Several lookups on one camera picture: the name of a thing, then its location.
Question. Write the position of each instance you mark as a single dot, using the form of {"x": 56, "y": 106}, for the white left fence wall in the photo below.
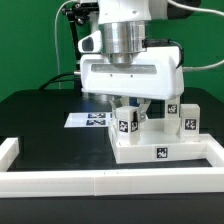
{"x": 9, "y": 150}

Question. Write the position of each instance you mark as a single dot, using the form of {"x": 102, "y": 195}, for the white right fence wall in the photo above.
{"x": 215, "y": 152}

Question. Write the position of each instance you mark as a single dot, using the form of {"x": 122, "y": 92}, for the white marker sheet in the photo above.
{"x": 89, "y": 119}

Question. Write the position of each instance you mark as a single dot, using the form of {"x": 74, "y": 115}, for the white square tabletop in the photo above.
{"x": 151, "y": 144}

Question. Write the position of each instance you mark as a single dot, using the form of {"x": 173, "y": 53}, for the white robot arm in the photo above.
{"x": 119, "y": 58}

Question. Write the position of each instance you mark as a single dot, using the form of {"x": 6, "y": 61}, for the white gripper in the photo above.
{"x": 153, "y": 74}

